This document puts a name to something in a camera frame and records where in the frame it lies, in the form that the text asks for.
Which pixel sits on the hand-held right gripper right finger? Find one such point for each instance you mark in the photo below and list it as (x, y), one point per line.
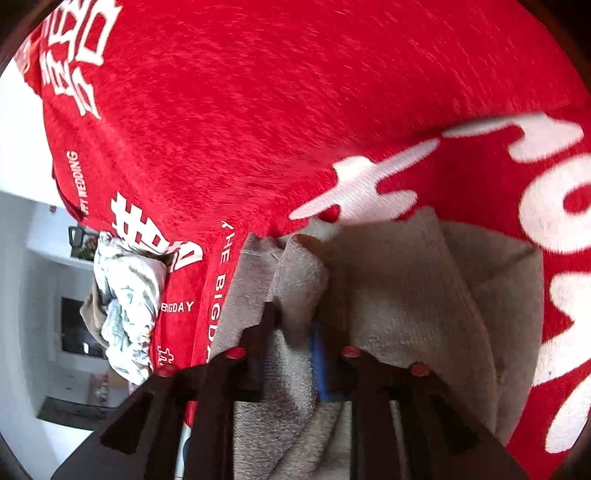
(321, 364)

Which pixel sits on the brown cloth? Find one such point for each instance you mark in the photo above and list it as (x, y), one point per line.
(91, 314)

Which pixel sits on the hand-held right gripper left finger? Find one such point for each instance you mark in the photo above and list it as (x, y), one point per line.
(258, 367)

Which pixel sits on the black screen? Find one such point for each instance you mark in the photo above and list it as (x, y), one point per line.
(74, 327)

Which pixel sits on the light blue floral quilt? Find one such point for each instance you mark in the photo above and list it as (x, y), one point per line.
(129, 295)

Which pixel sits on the red printed blanket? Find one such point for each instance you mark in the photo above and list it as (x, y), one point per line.
(231, 115)

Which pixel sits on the grey knit garment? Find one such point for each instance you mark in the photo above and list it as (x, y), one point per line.
(406, 286)

